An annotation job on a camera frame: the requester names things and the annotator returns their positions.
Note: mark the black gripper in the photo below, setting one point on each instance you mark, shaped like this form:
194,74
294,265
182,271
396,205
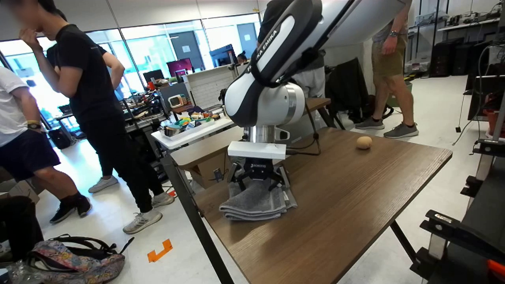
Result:
259,168

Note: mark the grey terry cloth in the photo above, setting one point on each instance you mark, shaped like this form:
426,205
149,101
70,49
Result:
257,205

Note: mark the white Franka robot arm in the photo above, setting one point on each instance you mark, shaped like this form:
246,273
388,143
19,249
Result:
284,47

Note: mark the small cardboard box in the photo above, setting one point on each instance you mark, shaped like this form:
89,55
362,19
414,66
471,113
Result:
210,170

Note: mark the white desk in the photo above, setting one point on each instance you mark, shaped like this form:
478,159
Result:
194,134

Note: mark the pile of colourful toys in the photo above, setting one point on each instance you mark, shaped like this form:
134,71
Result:
190,120

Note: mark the small tan ball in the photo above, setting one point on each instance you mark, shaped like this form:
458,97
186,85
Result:
363,142

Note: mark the white board panel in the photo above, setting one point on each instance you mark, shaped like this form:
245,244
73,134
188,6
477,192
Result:
210,86

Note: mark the orange floor tape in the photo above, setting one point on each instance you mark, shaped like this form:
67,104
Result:
158,254

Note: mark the dark computer monitor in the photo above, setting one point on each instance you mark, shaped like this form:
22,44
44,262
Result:
223,55

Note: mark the monitor with magenta screen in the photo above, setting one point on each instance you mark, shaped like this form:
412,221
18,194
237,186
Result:
180,67

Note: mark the black table leg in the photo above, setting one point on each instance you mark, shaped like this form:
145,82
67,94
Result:
404,239

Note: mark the person in khaki shorts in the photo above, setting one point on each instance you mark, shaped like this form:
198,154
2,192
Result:
388,56

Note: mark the small black orange clamp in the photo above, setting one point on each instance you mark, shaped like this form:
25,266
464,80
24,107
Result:
458,230

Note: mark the person in black trousers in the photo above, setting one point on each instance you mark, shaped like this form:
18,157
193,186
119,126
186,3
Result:
87,79

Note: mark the colourful patterned backpack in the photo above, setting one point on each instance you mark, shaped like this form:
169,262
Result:
68,262

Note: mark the large black orange clamp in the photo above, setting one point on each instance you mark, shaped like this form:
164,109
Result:
489,146

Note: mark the black bag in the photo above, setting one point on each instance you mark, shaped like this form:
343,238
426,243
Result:
18,225

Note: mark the metal storage shelving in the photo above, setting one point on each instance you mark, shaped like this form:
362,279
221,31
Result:
463,23

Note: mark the person in white shirt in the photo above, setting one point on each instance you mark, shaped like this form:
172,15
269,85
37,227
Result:
10,104

